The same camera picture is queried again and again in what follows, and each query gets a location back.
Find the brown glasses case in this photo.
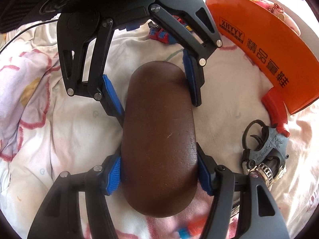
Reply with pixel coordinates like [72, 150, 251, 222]
[121, 61, 197, 217]

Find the orange shoe box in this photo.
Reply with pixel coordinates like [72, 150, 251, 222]
[206, 0, 318, 114]

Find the red plastic handle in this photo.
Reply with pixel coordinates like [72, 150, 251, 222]
[261, 87, 290, 138]

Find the grey tool with black ring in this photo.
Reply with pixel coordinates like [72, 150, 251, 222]
[242, 119, 290, 188]

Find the floral white bed sheet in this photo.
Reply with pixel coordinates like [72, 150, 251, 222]
[1, 23, 318, 238]

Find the black cable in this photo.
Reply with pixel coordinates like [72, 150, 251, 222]
[0, 18, 60, 55]

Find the pink plush toy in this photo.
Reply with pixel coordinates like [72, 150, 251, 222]
[250, 0, 301, 36]

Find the red blue toy car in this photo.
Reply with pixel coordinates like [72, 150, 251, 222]
[148, 21, 178, 45]

